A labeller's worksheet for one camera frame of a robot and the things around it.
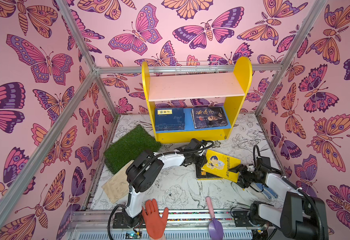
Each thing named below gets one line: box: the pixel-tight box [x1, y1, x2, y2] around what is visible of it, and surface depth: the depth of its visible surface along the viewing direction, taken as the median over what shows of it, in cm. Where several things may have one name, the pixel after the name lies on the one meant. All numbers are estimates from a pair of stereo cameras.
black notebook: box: [196, 166, 224, 179], surface depth 89 cm
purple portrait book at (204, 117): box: [191, 106, 229, 130], surface depth 97 cm
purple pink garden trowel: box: [205, 196, 224, 240], surface depth 71 cm
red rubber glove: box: [142, 198, 169, 240], surface depth 74 cm
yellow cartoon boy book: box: [200, 149, 242, 183], surface depth 90 cm
